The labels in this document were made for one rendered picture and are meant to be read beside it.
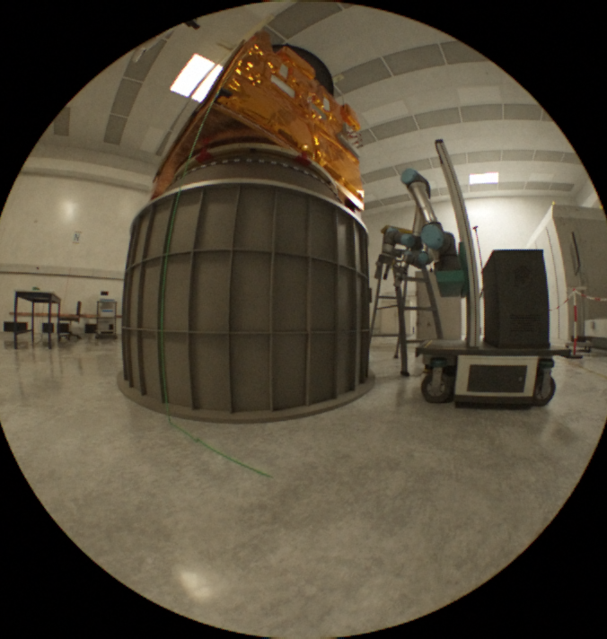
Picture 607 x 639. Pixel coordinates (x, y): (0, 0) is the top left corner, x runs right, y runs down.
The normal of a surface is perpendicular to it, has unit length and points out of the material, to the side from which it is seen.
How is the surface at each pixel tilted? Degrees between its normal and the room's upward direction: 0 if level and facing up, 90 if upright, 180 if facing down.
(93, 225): 90
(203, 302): 90
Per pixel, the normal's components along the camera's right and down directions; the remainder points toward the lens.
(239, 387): 0.25, -0.01
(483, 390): -0.61, -0.02
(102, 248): 0.77, 0.00
